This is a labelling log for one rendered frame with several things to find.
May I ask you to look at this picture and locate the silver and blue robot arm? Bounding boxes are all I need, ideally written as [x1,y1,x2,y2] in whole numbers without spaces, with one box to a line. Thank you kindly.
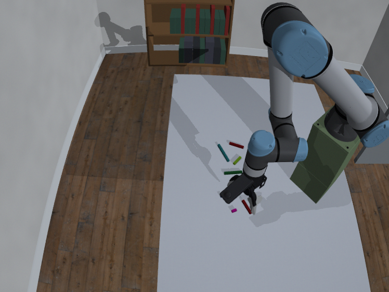
[243,2,389,177]

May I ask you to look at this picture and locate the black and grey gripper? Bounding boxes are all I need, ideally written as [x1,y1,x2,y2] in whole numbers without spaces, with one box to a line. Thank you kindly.
[227,169,267,215]

